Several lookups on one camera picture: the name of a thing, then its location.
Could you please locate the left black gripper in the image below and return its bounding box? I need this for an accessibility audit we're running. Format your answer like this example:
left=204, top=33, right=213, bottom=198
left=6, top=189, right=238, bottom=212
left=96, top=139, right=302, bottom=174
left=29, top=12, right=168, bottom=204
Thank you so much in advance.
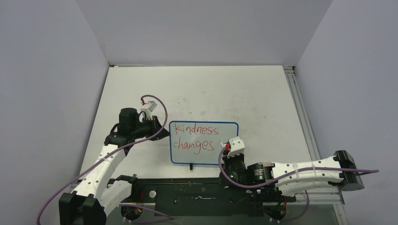
left=131, top=115, right=170, bottom=141

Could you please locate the blue framed whiteboard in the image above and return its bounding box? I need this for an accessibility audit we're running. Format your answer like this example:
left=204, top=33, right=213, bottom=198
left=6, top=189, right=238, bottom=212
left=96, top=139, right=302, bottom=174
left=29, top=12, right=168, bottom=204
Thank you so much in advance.
left=169, top=120, right=239, bottom=165

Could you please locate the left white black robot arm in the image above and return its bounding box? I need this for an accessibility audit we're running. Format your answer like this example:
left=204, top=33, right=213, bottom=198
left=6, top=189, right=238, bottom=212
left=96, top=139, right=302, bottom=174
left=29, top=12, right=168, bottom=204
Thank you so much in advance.
left=59, top=101, right=169, bottom=225

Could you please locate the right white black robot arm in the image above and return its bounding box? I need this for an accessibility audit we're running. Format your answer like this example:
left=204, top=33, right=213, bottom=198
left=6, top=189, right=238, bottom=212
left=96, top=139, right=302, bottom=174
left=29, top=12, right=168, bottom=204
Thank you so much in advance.
left=219, top=150, right=364, bottom=201

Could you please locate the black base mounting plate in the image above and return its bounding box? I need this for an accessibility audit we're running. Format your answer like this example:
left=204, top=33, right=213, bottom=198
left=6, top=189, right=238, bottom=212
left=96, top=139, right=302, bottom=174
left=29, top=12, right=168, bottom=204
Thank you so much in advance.
left=107, top=175, right=296, bottom=220

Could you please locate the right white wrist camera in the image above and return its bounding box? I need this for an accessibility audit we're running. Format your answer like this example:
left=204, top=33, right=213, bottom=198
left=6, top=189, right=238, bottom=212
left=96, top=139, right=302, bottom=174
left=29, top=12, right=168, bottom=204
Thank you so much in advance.
left=227, top=136, right=245, bottom=158

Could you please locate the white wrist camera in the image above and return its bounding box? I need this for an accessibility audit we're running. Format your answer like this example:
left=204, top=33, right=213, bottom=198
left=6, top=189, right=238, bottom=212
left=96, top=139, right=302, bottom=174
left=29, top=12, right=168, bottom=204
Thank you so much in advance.
left=140, top=101, right=157, bottom=120
left=227, top=136, right=245, bottom=158

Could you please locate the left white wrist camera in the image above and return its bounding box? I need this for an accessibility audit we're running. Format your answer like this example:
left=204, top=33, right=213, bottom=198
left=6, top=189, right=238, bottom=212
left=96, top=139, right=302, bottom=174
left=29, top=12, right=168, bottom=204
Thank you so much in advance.
left=140, top=101, right=157, bottom=120

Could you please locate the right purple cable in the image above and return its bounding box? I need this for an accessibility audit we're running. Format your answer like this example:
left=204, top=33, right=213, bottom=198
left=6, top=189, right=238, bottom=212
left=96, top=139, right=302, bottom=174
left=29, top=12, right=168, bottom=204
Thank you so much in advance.
left=218, top=146, right=380, bottom=189

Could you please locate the purple cable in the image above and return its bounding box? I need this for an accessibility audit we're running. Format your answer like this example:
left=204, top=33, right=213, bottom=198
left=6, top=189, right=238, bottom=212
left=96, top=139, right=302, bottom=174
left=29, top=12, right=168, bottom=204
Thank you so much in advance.
left=37, top=94, right=168, bottom=225
left=218, top=146, right=380, bottom=189

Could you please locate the aluminium frame rail right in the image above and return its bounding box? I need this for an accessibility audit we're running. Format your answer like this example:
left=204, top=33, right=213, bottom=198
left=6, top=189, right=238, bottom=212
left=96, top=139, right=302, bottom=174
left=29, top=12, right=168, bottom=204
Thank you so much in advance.
left=283, top=66, right=321, bottom=160

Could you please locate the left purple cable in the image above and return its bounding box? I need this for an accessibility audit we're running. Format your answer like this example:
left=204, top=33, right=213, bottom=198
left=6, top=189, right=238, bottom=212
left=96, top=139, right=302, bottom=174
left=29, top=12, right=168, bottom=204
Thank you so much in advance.
left=37, top=94, right=168, bottom=225

